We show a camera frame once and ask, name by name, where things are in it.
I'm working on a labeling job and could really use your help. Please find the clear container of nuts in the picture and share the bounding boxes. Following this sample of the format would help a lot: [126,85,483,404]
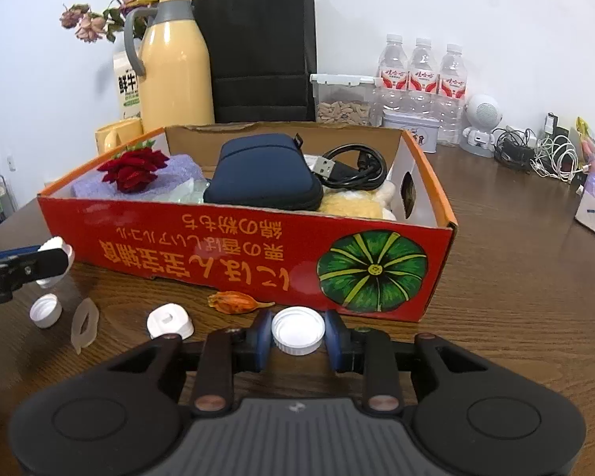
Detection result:
[310,73,384,127]

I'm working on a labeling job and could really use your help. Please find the small white bottle cap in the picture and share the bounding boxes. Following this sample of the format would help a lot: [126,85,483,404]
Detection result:
[29,294,63,329]

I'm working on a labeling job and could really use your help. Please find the white tin box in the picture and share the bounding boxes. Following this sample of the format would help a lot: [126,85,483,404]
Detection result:
[382,109,438,154]

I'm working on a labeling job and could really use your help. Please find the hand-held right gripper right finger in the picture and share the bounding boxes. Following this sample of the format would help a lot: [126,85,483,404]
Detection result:
[324,310,507,415]

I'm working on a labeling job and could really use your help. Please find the tangled black cables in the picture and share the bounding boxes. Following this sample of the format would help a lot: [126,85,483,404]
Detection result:
[491,128,539,172]

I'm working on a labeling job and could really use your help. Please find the white and yellow plush toy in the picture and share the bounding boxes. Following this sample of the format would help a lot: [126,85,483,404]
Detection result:
[320,178,402,221]

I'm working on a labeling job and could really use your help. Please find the navy zip pouch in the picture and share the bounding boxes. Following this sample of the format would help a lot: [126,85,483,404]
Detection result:
[202,134,324,210]

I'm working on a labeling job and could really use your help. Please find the tangled white cables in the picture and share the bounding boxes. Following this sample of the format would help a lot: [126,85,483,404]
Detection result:
[530,139,588,184]

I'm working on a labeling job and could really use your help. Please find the purple knitted pouch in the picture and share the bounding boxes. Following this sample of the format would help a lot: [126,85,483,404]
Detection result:
[72,155,206,199]

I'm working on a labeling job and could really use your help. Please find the clear plastic wrap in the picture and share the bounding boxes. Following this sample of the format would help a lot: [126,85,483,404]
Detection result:
[151,178,214,204]

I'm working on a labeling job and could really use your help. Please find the white milk carton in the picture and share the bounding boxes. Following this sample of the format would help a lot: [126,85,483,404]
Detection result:
[113,50,144,121]

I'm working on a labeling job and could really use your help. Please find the yellow thermos jug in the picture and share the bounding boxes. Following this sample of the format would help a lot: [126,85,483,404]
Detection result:
[124,0,215,132]

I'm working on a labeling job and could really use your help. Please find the white smooth lid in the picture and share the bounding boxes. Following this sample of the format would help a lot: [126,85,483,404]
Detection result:
[271,306,327,356]

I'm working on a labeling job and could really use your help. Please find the red artificial rose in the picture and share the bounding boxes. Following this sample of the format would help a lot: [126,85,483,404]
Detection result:
[98,141,172,194]

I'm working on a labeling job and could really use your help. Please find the black usb cable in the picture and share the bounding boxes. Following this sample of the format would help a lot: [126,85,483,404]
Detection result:
[305,145,390,192]

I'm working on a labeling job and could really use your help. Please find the translucent lip-shaped silicone piece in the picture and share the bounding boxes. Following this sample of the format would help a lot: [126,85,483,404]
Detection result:
[70,297,100,355]

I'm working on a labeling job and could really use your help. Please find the dried orange flower bud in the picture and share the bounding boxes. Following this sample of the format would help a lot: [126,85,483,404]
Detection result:
[207,292,276,314]

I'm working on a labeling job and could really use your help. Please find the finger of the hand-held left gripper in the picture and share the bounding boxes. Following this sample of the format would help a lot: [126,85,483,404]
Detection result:
[5,248,70,286]
[0,245,43,263]

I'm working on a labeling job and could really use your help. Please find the yellow mug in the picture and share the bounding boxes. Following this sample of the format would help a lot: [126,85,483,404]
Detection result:
[95,118,144,155]

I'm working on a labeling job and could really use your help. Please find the dried rose bouquet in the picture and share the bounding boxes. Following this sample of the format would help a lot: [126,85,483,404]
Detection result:
[59,0,186,44]

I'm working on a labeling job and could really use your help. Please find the black charger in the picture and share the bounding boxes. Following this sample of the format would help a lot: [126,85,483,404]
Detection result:
[543,111,571,144]

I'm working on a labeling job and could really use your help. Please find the white robot speaker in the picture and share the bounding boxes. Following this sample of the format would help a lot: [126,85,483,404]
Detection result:
[459,94,504,158]

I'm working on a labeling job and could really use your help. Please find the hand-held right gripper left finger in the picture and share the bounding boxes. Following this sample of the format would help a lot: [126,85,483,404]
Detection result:
[86,310,274,416]

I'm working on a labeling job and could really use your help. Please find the black paper bag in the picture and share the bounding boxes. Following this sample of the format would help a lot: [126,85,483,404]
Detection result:
[192,0,318,124]

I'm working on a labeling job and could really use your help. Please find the red cardboard box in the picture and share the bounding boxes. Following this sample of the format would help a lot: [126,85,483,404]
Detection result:
[36,121,458,323]

